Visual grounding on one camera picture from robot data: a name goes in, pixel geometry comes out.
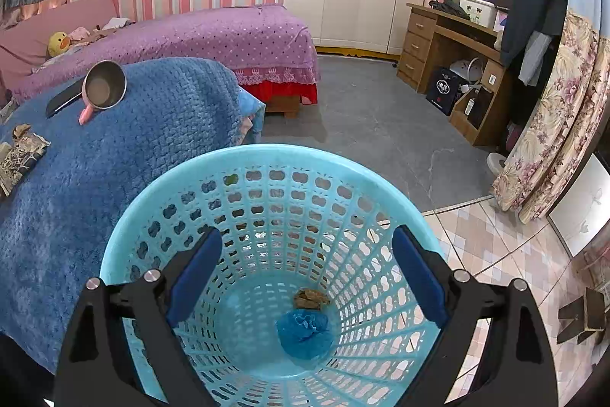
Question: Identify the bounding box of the grey hanging garment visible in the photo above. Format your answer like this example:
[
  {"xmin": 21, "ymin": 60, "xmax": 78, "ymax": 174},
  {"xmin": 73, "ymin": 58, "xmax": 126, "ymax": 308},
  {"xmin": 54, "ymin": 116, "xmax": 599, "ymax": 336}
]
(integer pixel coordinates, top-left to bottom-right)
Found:
[{"xmin": 518, "ymin": 31, "xmax": 554, "ymax": 86}]

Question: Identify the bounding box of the patterned folded cloth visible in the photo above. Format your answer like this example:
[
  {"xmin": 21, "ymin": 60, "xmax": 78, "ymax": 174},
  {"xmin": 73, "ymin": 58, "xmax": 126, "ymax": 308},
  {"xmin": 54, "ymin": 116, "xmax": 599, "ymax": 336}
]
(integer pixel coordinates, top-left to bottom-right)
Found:
[{"xmin": 0, "ymin": 134, "xmax": 51, "ymax": 198}]

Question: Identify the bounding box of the yellow duck plush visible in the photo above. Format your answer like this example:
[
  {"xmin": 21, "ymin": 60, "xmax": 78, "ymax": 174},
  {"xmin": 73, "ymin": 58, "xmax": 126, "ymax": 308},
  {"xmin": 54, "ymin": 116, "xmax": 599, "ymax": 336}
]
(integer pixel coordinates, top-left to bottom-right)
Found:
[{"xmin": 47, "ymin": 31, "xmax": 72, "ymax": 58}]

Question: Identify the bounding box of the small brown paper scrap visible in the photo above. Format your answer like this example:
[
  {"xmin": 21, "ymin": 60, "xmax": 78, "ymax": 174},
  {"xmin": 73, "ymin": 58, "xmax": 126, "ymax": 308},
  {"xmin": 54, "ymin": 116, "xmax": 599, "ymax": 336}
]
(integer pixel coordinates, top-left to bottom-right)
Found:
[{"xmin": 293, "ymin": 288, "xmax": 331, "ymax": 310}]

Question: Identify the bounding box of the white board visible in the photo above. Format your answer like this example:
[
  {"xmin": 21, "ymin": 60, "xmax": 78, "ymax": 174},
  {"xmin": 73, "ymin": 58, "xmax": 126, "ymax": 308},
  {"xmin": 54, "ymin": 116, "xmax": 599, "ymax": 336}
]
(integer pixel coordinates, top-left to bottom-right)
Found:
[{"xmin": 548, "ymin": 153, "xmax": 610, "ymax": 257}]

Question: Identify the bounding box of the wooden desk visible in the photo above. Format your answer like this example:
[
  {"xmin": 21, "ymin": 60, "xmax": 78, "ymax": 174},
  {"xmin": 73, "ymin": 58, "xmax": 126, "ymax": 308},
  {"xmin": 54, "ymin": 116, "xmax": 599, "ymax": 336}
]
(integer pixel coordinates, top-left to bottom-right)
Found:
[{"xmin": 396, "ymin": 3, "xmax": 518, "ymax": 148}]

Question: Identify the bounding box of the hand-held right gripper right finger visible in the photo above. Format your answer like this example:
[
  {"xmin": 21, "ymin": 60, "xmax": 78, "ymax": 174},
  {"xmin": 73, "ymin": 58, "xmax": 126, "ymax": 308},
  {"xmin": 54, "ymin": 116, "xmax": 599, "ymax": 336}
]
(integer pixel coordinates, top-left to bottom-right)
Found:
[{"xmin": 392, "ymin": 225, "xmax": 559, "ymax": 407}]

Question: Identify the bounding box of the wooden stool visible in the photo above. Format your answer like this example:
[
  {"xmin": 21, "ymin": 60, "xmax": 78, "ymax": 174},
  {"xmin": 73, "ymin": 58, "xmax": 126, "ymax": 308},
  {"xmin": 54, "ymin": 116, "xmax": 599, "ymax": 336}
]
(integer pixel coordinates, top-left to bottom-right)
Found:
[{"xmin": 557, "ymin": 287, "xmax": 607, "ymax": 346}]

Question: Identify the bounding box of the white storage box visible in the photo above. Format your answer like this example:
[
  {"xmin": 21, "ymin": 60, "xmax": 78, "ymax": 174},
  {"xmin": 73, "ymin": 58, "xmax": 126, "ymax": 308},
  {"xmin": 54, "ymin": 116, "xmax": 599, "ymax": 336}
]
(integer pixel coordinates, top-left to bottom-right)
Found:
[{"xmin": 457, "ymin": 0, "xmax": 499, "ymax": 29}]

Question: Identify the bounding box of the dark grey power bank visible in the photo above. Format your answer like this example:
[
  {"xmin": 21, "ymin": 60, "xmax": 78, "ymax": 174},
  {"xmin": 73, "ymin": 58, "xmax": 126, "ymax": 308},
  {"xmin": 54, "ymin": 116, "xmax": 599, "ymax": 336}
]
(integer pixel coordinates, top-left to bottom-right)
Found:
[{"xmin": 45, "ymin": 82, "xmax": 89, "ymax": 119}]

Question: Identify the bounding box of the bed with purple cover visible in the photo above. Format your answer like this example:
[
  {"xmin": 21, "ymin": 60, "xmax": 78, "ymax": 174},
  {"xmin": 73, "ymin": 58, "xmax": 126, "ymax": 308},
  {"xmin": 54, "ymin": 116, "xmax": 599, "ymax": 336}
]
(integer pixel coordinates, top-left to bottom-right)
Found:
[{"xmin": 0, "ymin": 0, "xmax": 321, "ymax": 119}]

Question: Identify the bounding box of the white round appliance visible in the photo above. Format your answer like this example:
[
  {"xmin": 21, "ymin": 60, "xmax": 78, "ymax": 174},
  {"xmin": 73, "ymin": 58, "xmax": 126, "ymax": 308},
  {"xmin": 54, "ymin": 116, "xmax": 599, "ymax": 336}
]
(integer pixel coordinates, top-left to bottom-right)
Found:
[{"xmin": 450, "ymin": 58, "xmax": 487, "ymax": 88}]

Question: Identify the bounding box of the black paper bag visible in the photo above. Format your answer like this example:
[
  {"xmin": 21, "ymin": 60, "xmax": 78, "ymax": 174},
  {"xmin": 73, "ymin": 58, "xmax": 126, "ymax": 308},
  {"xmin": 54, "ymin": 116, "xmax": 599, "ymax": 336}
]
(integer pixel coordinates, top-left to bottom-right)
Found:
[{"xmin": 425, "ymin": 68, "xmax": 470, "ymax": 116}]

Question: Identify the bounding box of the floral fabric panel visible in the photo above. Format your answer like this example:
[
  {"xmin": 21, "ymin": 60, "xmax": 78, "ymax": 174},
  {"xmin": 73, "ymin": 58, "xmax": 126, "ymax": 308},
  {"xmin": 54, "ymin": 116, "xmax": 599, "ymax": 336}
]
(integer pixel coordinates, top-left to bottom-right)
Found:
[{"xmin": 491, "ymin": 9, "xmax": 610, "ymax": 224}]

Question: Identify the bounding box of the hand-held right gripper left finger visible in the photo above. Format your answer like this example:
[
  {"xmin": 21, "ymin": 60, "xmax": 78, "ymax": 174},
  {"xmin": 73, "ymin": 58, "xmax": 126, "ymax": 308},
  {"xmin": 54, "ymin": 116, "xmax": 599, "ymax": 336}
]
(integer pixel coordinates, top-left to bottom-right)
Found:
[{"xmin": 53, "ymin": 227, "xmax": 225, "ymax": 407}]

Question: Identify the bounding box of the blue plastic bag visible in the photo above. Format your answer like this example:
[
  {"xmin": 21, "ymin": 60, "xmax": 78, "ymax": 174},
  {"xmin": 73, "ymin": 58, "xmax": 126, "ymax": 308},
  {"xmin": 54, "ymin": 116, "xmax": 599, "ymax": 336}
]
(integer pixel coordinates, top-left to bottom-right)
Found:
[{"xmin": 275, "ymin": 310, "xmax": 335, "ymax": 360}]

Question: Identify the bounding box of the light blue plastic basket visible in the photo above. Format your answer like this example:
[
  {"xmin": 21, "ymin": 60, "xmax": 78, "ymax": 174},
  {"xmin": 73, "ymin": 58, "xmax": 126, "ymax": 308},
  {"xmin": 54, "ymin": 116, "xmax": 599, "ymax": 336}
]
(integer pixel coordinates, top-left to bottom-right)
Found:
[{"xmin": 99, "ymin": 144, "xmax": 446, "ymax": 407}]

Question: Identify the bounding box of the pink mug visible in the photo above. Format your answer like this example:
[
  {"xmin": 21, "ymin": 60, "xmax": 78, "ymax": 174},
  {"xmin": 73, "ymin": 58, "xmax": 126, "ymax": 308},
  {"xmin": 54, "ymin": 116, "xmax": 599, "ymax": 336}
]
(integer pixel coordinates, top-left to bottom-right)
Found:
[{"xmin": 77, "ymin": 60, "xmax": 128, "ymax": 125}]

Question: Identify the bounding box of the blue fleece blanket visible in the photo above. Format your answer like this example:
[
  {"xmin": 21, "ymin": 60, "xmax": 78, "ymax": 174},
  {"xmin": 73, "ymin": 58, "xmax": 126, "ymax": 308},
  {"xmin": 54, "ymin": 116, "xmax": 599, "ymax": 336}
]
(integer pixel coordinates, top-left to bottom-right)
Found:
[{"xmin": 0, "ymin": 57, "xmax": 265, "ymax": 374}]

